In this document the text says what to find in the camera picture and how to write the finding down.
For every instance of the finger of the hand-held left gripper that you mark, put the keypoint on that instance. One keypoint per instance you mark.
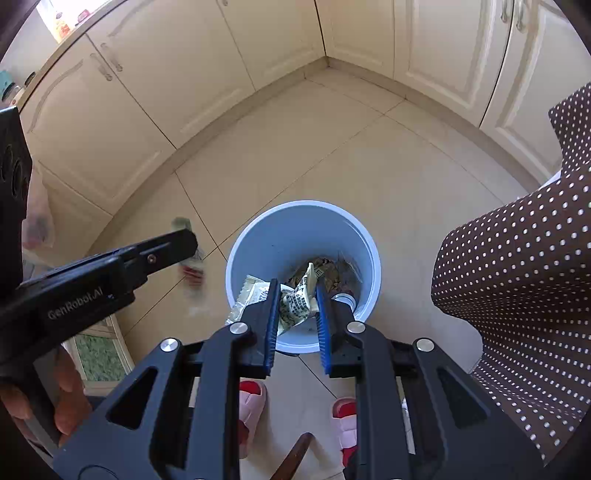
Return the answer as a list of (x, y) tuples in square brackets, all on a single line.
[(161, 254)]

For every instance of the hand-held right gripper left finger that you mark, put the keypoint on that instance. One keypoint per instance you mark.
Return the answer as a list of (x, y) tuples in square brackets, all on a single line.
[(272, 318)]

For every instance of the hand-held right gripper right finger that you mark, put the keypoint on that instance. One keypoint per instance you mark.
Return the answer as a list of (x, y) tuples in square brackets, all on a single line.
[(323, 332)]

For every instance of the white printed snack wrapper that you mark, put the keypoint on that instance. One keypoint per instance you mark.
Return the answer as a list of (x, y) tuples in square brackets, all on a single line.
[(295, 304)]

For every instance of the yellow snack wrapper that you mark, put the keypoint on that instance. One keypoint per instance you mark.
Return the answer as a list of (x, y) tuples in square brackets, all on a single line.
[(325, 272)]

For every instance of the blue trash bin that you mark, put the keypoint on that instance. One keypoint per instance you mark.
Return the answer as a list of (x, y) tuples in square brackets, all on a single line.
[(286, 230)]

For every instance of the person's left hand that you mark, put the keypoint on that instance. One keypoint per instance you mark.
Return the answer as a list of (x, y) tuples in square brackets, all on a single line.
[(71, 392)]

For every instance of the green patterned glass door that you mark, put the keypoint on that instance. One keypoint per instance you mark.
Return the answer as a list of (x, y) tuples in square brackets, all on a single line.
[(99, 357)]

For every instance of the pink slipper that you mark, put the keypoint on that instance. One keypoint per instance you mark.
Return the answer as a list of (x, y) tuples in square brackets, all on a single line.
[(253, 406), (345, 429)]

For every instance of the brown wooden chair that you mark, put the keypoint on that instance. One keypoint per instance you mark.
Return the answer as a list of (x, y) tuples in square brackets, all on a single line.
[(295, 454)]

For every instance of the brown polka dot tablecloth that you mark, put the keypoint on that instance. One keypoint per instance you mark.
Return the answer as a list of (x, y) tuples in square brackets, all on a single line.
[(508, 277)]

